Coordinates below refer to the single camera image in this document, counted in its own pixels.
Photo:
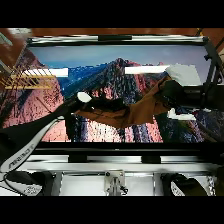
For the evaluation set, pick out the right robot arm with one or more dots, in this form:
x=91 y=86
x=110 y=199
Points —
x=186 y=75

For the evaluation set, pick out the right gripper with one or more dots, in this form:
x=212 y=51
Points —
x=171 y=92

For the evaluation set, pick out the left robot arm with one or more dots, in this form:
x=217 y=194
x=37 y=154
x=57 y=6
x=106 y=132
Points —
x=30 y=140

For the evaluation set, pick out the brown garment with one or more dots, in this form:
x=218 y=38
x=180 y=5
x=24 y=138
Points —
x=136 y=115

